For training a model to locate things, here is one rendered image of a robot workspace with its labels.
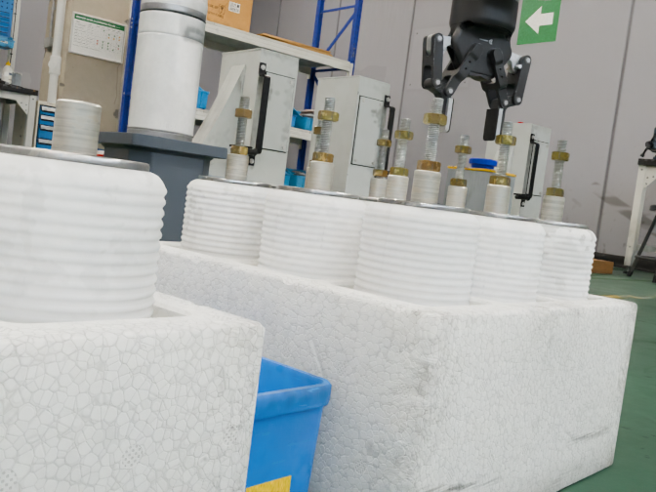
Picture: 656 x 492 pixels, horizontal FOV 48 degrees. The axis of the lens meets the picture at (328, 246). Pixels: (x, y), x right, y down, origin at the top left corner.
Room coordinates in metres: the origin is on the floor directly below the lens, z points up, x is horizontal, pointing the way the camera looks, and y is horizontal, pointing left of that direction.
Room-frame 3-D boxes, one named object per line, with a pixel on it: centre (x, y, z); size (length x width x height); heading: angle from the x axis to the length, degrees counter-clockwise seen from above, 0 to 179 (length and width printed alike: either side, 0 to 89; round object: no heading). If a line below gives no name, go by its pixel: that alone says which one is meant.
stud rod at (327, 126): (0.69, 0.02, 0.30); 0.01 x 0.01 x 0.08
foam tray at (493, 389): (0.77, -0.06, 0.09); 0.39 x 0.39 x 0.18; 48
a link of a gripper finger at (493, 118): (0.88, -0.17, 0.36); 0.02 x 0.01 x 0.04; 26
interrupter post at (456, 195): (0.86, -0.14, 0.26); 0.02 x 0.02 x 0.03
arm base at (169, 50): (1.07, 0.26, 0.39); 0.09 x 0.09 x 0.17; 40
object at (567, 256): (0.78, -0.23, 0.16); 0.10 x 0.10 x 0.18
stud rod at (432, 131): (0.61, -0.07, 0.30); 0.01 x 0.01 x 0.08
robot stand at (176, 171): (1.07, 0.26, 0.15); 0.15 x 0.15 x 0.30; 40
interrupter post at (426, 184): (0.61, -0.07, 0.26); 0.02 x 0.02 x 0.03
